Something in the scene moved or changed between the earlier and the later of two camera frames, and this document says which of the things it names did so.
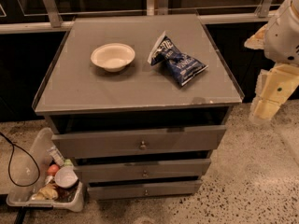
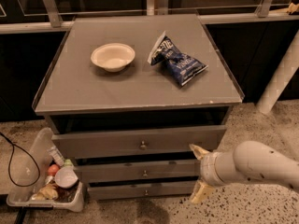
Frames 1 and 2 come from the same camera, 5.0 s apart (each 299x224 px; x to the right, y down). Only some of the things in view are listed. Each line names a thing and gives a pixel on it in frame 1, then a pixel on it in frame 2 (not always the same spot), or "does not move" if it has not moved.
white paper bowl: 113,57 does not move
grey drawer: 141,168 does not move
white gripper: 282,37 → 206,168
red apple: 52,170 does not move
